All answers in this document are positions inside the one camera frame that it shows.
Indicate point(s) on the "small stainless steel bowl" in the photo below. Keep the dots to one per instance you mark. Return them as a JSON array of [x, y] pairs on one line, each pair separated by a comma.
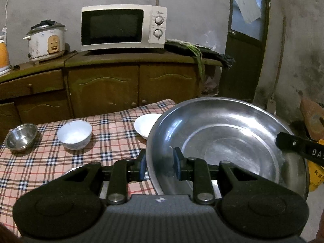
[[21, 136]]

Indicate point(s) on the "green onion stalks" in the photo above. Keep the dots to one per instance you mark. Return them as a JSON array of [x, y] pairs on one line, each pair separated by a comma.
[[200, 60]]

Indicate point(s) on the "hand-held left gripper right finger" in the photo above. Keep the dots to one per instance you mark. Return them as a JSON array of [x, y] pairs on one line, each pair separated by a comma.
[[177, 165]]

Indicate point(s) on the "brown wooden board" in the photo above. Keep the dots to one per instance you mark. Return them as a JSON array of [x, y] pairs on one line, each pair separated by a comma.
[[311, 116]]

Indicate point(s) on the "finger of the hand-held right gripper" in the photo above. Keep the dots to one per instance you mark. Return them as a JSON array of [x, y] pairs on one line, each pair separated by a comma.
[[284, 141]]

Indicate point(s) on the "pink plastic bag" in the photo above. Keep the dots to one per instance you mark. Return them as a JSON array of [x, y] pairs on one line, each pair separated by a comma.
[[211, 81]]

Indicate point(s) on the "orange electric kettle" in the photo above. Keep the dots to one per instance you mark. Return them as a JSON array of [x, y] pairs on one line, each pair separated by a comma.
[[3, 55]]

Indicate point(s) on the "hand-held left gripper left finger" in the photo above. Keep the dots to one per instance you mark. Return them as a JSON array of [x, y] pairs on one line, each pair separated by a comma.
[[143, 167]]

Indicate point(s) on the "white microwave oven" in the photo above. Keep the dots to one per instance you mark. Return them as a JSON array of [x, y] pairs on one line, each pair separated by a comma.
[[114, 27]]

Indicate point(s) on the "deep pale patterned bowl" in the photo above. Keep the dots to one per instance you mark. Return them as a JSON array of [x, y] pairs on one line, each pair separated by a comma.
[[74, 134]]

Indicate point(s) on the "dark green door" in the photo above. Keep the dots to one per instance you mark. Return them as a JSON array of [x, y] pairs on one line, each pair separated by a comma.
[[243, 68]]

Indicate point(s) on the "white rice cooker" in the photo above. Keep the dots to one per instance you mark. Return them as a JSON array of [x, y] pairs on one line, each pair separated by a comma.
[[40, 43]]

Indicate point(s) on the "long wooden sideboard cabinet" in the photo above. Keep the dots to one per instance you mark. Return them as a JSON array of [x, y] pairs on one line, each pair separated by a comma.
[[101, 81]]

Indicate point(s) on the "white paper sheet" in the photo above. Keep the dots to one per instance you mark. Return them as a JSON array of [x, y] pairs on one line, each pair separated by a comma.
[[246, 7]]

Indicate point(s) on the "wide white bowl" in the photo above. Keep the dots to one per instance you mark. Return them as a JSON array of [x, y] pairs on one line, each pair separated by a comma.
[[144, 126]]

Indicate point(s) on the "round stainless steel plate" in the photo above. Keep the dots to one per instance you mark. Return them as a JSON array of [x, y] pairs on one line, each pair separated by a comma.
[[227, 131]]

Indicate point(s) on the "plaid tablecloth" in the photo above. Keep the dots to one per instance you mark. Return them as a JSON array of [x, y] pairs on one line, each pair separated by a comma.
[[106, 136]]

